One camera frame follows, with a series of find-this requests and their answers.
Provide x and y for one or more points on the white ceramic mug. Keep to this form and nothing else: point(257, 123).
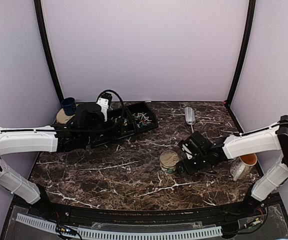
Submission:
point(242, 165)

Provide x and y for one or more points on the white slotted cable duct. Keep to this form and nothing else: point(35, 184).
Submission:
point(106, 231)

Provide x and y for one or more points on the black frame post right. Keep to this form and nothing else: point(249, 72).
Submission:
point(242, 52)

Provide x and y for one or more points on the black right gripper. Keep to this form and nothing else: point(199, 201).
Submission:
point(180, 167)

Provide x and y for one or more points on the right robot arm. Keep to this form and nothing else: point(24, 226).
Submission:
point(270, 141)

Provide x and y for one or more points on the white round lid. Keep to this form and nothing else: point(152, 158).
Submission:
point(169, 158)

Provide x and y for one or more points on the black frame post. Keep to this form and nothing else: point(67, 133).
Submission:
point(46, 48)
point(242, 52)

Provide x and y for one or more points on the round wooden coaster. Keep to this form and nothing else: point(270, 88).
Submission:
point(62, 118)

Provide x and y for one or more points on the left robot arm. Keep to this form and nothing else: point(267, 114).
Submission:
point(56, 138)

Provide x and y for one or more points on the black three-compartment candy tray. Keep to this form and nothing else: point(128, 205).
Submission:
point(139, 118)

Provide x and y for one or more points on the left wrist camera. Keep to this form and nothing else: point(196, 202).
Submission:
point(104, 101)

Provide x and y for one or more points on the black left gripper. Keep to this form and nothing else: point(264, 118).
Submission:
point(110, 132)

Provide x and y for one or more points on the clear plastic cup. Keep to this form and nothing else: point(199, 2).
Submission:
point(167, 169)

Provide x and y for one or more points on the black frame post left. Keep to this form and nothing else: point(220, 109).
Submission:
point(46, 48)

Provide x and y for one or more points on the metal candy scoop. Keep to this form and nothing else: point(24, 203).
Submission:
point(190, 117)

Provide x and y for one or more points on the dark blue cup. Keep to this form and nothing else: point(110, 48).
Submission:
point(69, 106)

